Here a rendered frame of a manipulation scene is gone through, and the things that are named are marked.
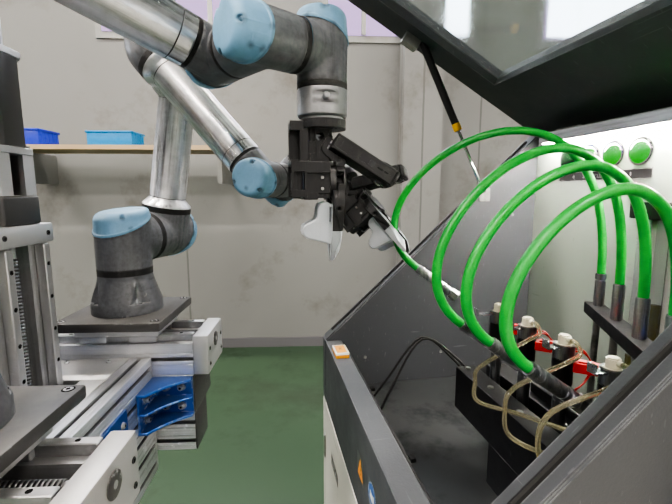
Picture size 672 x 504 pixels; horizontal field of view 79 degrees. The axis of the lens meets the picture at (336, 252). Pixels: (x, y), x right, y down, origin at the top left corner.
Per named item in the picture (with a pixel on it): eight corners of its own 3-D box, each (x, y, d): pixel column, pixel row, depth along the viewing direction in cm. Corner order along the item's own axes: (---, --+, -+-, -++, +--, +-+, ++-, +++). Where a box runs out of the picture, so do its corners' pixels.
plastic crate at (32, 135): (61, 148, 298) (60, 132, 296) (39, 145, 274) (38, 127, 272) (12, 148, 296) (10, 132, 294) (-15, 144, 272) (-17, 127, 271)
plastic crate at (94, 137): (146, 149, 299) (145, 134, 298) (133, 145, 278) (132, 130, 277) (101, 148, 298) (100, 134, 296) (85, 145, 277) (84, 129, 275)
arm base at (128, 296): (76, 319, 88) (71, 273, 86) (111, 300, 103) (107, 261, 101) (148, 318, 88) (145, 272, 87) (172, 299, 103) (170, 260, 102)
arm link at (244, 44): (200, 71, 56) (268, 85, 64) (240, 50, 48) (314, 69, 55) (197, 9, 55) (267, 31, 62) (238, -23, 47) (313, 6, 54)
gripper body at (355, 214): (362, 239, 89) (331, 199, 93) (392, 213, 87) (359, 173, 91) (348, 235, 82) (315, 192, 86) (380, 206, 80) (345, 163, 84)
